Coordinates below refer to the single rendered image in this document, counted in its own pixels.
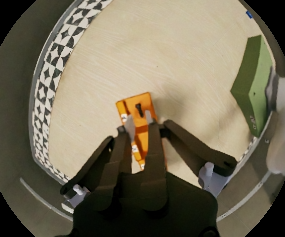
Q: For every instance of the orange rack of bins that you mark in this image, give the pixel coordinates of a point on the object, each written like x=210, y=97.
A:
x=127, y=107

